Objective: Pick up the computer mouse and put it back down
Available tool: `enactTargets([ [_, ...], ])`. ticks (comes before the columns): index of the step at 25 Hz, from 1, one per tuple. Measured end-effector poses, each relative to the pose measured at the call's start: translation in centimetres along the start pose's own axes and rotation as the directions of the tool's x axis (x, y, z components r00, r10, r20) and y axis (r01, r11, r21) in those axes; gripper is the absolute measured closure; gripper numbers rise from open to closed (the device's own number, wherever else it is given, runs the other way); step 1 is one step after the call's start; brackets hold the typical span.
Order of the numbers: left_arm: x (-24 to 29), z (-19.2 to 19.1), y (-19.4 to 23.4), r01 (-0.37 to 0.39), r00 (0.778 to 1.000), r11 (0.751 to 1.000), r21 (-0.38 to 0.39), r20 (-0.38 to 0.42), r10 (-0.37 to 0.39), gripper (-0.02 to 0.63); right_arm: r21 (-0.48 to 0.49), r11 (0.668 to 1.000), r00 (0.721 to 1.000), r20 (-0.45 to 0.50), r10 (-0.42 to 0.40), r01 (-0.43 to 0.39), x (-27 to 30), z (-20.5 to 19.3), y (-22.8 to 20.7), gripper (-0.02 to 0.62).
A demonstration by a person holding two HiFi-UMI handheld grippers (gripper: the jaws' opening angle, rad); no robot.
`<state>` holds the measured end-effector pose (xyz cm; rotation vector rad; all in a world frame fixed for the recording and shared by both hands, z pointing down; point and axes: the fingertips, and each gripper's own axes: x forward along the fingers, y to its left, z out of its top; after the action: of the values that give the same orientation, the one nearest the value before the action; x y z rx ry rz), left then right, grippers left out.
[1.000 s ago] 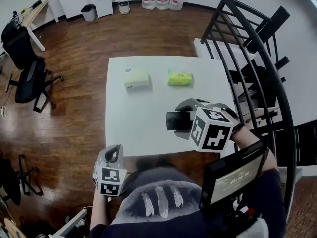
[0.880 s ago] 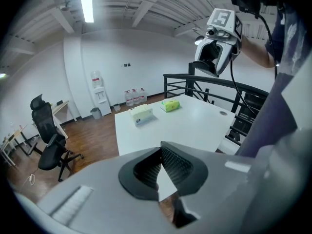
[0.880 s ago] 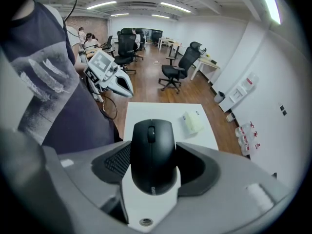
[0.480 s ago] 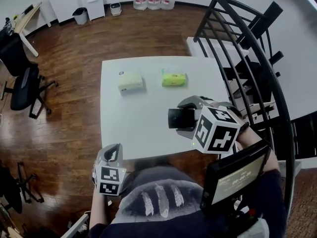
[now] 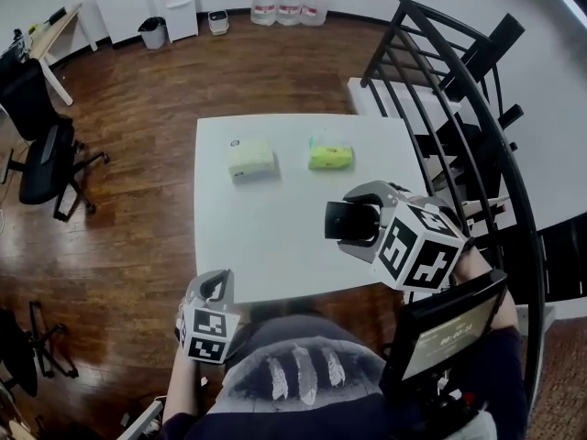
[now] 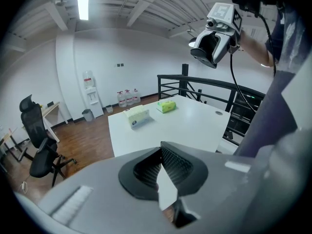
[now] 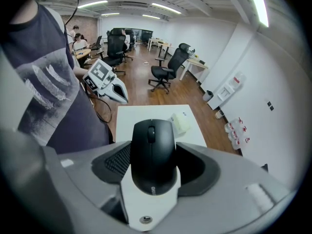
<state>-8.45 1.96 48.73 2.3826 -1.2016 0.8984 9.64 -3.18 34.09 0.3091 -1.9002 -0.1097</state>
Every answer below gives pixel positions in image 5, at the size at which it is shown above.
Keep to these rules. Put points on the wooden desk with white legs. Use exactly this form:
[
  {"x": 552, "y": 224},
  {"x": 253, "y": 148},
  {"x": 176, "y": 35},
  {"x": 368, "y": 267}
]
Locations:
[{"x": 52, "y": 32}]

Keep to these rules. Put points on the white water dispenser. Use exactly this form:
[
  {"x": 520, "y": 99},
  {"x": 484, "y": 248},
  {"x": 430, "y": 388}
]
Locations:
[{"x": 179, "y": 7}]

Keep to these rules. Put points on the grey trash bin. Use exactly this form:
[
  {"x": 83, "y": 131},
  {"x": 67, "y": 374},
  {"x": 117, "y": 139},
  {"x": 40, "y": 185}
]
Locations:
[{"x": 153, "y": 32}]

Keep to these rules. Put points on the person's right forearm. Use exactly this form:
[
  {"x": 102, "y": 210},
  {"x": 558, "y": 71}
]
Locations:
[{"x": 506, "y": 310}]

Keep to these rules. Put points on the small white bucket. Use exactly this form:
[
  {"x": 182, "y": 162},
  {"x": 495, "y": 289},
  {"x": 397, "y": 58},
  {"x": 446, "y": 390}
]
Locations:
[{"x": 218, "y": 23}]

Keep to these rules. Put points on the black metal railing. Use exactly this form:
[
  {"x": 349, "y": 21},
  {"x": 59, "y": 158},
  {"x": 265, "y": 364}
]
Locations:
[{"x": 513, "y": 154}]

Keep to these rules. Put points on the black office chair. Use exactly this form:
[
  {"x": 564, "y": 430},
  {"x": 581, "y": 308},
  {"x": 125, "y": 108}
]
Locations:
[{"x": 41, "y": 145}]

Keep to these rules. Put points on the green tissue pack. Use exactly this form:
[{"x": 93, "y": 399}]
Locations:
[{"x": 330, "y": 156}]

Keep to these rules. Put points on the pale yellow tissue pack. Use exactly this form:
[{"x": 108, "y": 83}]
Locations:
[{"x": 251, "y": 158}]

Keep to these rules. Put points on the dark feather print shirt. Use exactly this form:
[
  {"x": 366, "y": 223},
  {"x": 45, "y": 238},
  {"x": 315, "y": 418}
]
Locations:
[{"x": 321, "y": 410}]

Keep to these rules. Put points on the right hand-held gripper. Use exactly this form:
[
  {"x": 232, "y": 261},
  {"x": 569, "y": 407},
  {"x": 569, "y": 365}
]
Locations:
[{"x": 426, "y": 250}]

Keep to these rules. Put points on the black keyboard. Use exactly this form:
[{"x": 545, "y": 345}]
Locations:
[{"x": 56, "y": 14}]

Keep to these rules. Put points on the clear water jug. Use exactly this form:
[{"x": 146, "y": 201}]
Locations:
[
  {"x": 263, "y": 5},
  {"x": 314, "y": 7},
  {"x": 289, "y": 5}
]

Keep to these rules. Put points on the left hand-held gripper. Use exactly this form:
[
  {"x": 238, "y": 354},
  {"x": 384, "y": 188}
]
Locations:
[{"x": 208, "y": 333}]

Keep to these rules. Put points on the black screen device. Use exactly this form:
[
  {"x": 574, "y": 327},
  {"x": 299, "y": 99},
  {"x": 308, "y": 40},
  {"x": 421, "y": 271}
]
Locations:
[{"x": 449, "y": 337}]

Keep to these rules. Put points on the person's left forearm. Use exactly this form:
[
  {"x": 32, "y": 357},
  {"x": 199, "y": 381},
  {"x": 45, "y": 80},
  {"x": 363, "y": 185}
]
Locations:
[{"x": 181, "y": 383}]

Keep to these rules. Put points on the black chair base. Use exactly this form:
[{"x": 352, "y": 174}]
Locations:
[{"x": 43, "y": 351}]

